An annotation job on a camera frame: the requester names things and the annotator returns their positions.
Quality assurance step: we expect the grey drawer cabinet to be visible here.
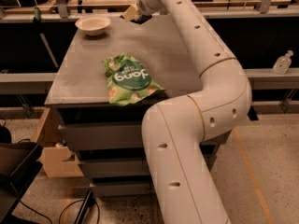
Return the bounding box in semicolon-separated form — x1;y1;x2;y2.
44;14;233;198

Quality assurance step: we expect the green snack chip bag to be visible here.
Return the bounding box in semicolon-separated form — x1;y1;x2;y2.
102;53;164;106

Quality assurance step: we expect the black floor cable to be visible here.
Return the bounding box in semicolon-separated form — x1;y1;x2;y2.
12;184;101;224

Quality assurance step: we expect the black chair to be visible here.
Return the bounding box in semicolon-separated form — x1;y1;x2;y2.
0;126;43;224

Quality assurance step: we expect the white ceramic bowl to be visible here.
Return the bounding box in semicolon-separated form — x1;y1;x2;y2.
75;16;111;36

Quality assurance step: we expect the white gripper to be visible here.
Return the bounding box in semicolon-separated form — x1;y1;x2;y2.
122;0;163;21

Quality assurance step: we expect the light wooden box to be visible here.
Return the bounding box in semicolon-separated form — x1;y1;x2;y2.
31;108;83;178

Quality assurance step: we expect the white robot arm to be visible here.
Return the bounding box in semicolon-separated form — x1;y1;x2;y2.
124;0;251;224

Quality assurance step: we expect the dark blue rxbar wrapper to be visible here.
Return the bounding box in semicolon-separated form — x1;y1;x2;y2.
131;15;152;25

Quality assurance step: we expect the clear hand sanitizer bottle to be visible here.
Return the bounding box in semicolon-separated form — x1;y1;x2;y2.
273;50;293;75

